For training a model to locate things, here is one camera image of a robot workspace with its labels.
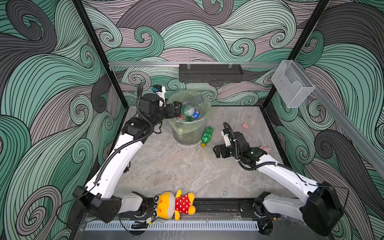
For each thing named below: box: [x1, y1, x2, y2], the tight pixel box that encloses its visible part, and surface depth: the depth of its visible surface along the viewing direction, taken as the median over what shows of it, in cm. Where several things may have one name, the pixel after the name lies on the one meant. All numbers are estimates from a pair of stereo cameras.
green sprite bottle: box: [200, 126, 214, 148], surface depth 99 cm
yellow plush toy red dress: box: [152, 189, 196, 221], surface depth 71 cm
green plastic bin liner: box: [166, 90, 212, 136], surface depth 87 cm
